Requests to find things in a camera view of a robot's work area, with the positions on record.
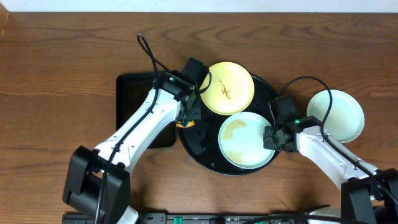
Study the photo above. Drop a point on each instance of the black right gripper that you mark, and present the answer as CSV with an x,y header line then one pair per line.
x,y
268,139

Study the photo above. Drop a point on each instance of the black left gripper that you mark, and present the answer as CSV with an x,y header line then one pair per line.
x,y
191,111

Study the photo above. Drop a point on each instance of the orange green scrub sponge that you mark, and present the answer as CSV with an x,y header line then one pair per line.
x,y
185,123

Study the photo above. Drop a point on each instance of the light green front plate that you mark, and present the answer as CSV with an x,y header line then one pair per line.
x,y
240,140

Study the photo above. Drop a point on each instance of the light green plate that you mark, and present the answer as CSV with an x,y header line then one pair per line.
x,y
345,121
240,140

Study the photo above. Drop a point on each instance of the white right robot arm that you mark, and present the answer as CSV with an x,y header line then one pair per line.
x,y
368,194

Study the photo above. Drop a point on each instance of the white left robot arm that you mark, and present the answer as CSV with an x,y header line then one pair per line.
x,y
98,180

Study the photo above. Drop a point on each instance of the black rectangular tray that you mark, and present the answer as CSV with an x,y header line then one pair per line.
x,y
131,91

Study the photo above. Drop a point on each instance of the yellow plate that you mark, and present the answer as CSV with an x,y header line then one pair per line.
x,y
228,88

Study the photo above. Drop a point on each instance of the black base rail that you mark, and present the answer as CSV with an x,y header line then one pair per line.
x,y
163,218

